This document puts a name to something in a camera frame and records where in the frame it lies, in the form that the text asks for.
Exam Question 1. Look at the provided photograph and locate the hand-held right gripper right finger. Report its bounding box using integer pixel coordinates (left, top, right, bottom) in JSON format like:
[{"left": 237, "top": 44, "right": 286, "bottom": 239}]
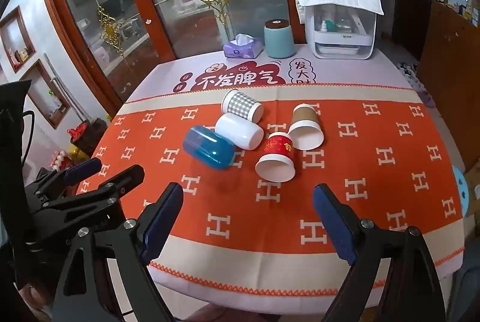
[{"left": 313, "top": 183, "right": 447, "bottom": 322}]

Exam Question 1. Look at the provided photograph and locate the teal canister with brown lid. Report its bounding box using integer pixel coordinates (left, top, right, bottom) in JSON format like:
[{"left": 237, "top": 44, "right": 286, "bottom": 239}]
[{"left": 264, "top": 19, "right": 296, "bottom": 59}]

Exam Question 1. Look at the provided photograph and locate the red paper cup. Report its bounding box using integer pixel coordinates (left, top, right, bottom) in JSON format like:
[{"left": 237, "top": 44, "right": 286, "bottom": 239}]
[{"left": 255, "top": 132, "right": 297, "bottom": 183}]

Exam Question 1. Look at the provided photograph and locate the brown sleeved paper cup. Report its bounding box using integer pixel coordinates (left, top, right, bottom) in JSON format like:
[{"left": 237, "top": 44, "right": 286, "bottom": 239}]
[{"left": 287, "top": 103, "right": 325, "bottom": 150}]

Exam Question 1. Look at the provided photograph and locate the white storage box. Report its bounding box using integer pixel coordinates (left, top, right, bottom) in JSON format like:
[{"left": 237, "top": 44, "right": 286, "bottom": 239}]
[{"left": 304, "top": 5, "right": 377, "bottom": 60}]

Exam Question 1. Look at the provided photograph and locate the blue plastic cup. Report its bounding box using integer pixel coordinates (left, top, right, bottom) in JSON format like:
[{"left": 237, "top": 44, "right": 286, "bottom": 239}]
[{"left": 182, "top": 125, "right": 236, "bottom": 170}]

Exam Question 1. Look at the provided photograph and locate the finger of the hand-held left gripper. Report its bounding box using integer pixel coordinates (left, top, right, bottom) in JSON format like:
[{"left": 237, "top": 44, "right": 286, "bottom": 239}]
[
  {"left": 24, "top": 157, "right": 103, "bottom": 202},
  {"left": 37, "top": 164, "right": 145, "bottom": 222}
]

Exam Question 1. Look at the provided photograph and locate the brown wooden cabinet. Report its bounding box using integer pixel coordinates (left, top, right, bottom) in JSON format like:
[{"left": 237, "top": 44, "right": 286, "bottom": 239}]
[{"left": 416, "top": 1, "right": 480, "bottom": 173}]

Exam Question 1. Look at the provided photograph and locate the wooden framed wall niche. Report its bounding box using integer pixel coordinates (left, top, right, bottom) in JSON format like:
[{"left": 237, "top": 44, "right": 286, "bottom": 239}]
[
  {"left": 0, "top": 6, "right": 37, "bottom": 74},
  {"left": 19, "top": 59, "right": 72, "bottom": 129}
]

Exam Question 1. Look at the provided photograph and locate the purple tissue pack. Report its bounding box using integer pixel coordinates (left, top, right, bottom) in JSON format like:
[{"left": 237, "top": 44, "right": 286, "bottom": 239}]
[{"left": 223, "top": 34, "right": 264, "bottom": 59}]

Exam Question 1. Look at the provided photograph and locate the blue dotted stool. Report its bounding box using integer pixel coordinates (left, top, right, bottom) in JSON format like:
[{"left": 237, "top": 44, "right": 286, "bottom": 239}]
[{"left": 450, "top": 164, "right": 470, "bottom": 222}]

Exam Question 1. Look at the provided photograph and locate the orange patterned tablecloth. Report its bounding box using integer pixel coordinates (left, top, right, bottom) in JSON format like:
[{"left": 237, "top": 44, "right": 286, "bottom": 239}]
[{"left": 122, "top": 44, "right": 466, "bottom": 308}]

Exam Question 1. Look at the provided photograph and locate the plain white cup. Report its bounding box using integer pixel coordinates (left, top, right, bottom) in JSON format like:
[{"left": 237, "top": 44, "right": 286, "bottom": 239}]
[{"left": 215, "top": 113, "right": 265, "bottom": 150}]

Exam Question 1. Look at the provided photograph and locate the red flower decoration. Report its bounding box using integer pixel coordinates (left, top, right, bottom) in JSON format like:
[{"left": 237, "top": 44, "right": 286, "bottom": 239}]
[{"left": 67, "top": 121, "right": 93, "bottom": 141}]

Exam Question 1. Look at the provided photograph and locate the grey checkered cup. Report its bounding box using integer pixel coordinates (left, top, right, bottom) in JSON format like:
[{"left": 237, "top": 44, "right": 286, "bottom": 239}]
[{"left": 220, "top": 89, "right": 264, "bottom": 124}]

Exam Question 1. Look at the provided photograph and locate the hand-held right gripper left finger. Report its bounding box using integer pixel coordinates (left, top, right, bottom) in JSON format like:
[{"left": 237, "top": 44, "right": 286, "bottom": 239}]
[{"left": 50, "top": 182, "right": 184, "bottom": 322}]

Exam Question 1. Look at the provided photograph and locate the orange patterned blanket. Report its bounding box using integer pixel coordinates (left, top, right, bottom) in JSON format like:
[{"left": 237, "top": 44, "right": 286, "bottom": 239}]
[{"left": 75, "top": 84, "right": 467, "bottom": 279}]

